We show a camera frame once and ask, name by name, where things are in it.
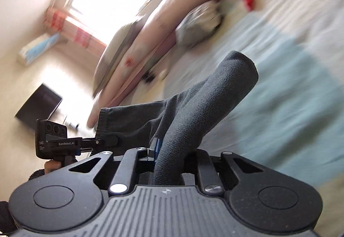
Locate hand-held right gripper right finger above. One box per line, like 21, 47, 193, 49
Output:
185, 149, 264, 196

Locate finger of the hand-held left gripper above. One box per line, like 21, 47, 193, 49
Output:
81, 135, 119, 147

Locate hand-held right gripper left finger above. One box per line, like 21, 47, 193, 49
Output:
68, 138, 162, 196

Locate dark grey pants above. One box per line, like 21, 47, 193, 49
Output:
91, 50, 259, 186

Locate person's left forearm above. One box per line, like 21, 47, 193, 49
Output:
28, 169, 46, 181

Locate person's left hand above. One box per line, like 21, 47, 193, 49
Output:
44, 160, 62, 174

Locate black hair claw clip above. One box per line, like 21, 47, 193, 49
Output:
142, 71, 156, 84

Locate floral grey pillow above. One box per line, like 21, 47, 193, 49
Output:
93, 16, 147, 98

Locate white air conditioner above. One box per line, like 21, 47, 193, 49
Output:
17, 34, 68, 66

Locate pink checked curtain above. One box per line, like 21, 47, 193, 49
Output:
44, 7, 106, 50

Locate folded floral quilt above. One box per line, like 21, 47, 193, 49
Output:
87, 0, 252, 128

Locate bed with checked sheet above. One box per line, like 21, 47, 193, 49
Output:
93, 0, 344, 200

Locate grey cat-print cushion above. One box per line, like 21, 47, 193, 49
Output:
175, 2, 223, 48

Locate black wall television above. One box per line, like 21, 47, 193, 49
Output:
15, 83, 63, 128

